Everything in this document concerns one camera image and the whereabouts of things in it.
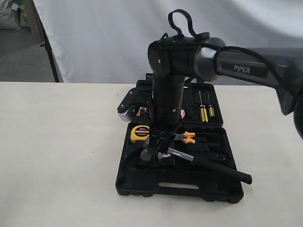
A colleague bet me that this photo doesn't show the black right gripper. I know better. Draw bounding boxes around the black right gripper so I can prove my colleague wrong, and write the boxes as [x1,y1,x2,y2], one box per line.
[142,75,185,157]

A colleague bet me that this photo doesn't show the black electrical tape roll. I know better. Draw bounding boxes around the black electrical tape roll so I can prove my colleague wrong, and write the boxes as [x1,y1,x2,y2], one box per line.
[180,108,186,119]

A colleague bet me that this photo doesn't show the adjustable wrench black handle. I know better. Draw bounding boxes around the adjustable wrench black handle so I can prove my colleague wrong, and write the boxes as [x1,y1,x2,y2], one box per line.
[158,151,228,164]

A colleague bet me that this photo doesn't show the claw hammer black grip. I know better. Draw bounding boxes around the claw hammer black grip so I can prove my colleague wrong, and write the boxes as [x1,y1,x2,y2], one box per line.
[140,141,252,185]

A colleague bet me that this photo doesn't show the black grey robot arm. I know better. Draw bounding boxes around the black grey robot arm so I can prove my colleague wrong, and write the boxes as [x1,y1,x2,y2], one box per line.
[145,35,303,160]

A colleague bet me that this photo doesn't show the black plastic tool case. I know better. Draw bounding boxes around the black plastic tool case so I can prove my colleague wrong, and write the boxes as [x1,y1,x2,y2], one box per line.
[116,73,244,203]

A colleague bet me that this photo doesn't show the yellow tape measure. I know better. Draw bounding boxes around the yellow tape measure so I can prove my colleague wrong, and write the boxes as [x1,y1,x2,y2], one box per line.
[130,125,149,143]

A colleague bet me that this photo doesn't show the orange utility knife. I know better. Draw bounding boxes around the orange utility knife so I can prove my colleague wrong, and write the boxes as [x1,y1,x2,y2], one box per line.
[136,107,147,117]

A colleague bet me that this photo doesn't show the large yellow black screwdriver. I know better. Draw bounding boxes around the large yellow black screwdriver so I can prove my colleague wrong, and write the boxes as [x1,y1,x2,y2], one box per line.
[199,92,208,122]

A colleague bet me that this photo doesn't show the small yellow black screwdriver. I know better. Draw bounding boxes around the small yellow black screwdriver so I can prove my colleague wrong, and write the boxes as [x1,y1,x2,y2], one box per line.
[207,92,215,117]

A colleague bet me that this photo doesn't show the white backdrop cloth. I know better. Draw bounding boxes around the white backdrop cloth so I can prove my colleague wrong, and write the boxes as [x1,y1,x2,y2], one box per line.
[34,0,303,84]

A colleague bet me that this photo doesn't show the black backdrop stand pole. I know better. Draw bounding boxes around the black backdrop stand pole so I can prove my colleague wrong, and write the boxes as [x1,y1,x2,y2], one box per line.
[33,2,60,83]

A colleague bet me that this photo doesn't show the white sack in background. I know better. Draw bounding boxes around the white sack in background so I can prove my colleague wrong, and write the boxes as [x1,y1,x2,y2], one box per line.
[0,0,20,30]

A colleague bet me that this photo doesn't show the orange handled pliers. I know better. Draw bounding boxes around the orange handled pliers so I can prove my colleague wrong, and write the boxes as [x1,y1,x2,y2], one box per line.
[174,131,207,144]

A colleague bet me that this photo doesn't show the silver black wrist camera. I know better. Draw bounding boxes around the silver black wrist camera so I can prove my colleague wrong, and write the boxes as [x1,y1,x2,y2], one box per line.
[117,87,143,122]

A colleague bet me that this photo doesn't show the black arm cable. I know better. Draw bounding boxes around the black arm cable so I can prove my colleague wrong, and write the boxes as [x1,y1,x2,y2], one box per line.
[158,9,303,100]

